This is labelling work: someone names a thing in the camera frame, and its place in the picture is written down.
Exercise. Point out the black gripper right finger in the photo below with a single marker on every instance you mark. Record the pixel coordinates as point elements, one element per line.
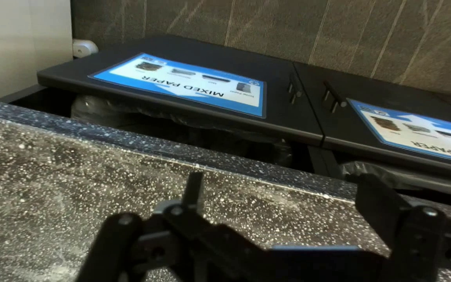
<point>424,241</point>

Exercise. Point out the black bin with liner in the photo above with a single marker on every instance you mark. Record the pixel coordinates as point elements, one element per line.
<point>419,178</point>
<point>184,128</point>

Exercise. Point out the blue paper label down arrow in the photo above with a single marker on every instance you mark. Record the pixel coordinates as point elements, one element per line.
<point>419,131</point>

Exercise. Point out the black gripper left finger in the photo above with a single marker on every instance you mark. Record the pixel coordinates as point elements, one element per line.
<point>184,245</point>

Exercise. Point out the blue paper label up arrow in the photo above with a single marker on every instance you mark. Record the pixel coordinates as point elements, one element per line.
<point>195,84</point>

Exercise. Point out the black recycling bin lid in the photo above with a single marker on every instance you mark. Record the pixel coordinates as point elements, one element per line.
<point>299,118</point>

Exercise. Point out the large white office printer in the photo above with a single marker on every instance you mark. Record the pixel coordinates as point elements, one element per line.
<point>23,48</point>

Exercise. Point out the white printer wheel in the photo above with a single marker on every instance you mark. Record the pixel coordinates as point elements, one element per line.
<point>86,49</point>

